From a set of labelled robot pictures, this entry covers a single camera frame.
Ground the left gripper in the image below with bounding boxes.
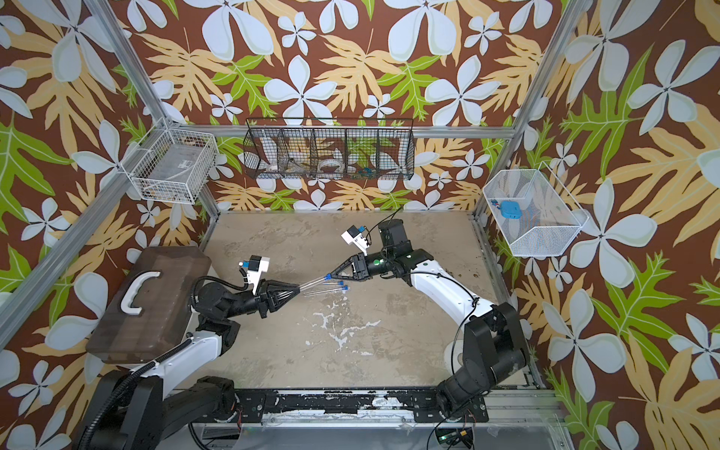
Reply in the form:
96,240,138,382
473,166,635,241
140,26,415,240
225,279,298,323

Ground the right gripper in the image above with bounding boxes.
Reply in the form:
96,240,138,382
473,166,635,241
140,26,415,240
333,252,398,283

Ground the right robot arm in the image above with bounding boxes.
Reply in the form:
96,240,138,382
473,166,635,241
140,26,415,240
328,217,530,419

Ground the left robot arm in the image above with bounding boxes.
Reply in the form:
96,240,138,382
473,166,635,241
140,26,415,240
71,276,302,449

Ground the brown plastic case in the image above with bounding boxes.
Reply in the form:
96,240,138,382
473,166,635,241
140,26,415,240
86,246,211,366

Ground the blue object in basket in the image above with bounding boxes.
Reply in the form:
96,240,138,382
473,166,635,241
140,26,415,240
500,201,522,219

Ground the white mesh basket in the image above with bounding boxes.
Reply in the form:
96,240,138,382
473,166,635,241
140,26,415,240
483,164,590,259

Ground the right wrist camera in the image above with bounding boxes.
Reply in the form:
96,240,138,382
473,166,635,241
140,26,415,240
341,225,371,256

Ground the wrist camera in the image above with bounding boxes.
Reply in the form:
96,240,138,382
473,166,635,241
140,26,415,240
239,255,270,294
341,225,371,256

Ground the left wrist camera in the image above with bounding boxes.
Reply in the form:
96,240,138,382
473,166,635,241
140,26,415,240
239,255,270,294

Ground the black wire basket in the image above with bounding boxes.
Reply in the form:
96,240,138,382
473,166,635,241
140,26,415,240
240,117,416,180

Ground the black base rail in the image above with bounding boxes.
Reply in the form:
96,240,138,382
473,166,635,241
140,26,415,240
215,386,489,425

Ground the white wire basket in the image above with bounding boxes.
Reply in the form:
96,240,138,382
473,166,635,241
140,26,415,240
123,119,219,204

